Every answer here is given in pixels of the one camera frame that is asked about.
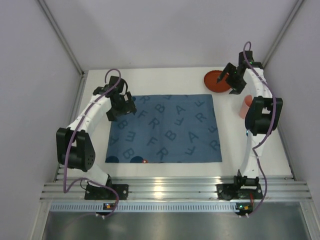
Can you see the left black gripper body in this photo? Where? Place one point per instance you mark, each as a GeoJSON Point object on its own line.
{"type": "Point", "coordinates": [124, 108]}

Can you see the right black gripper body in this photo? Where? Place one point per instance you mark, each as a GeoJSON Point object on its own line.
{"type": "Point", "coordinates": [235, 78]}

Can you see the red round plate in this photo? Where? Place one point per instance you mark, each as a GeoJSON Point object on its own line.
{"type": "Point", "coordinates": [212, 84]}

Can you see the blue letter-print placemat cloth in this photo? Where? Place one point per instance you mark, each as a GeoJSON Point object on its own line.
{"type": "Point", "coordinates": [166, 129]}

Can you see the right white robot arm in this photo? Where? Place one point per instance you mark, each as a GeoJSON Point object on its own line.
{"type": "Point", "coordinates": [263, 114]}

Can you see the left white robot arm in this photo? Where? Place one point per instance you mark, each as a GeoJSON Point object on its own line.
{"type": "Point", "coordinates": [74, 146]}

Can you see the pink plastic cup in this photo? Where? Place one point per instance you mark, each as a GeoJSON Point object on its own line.
{"type": "Point", "coordinates": [247, 101]}

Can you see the aluminium mounting rail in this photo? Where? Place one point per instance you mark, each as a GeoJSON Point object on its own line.
{"type": "Point", "coordinates": [196, 181]}

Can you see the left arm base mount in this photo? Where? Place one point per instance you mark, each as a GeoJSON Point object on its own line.
{"type": "Point", "coordinates": [100, 193]}

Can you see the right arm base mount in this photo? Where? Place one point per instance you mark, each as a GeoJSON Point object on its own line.
{"type": "Point", "coordinates": [228, 192]}

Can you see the perforated cable tray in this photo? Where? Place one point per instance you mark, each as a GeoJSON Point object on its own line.
{"type": "Point", "coordinates": [152, 207]}

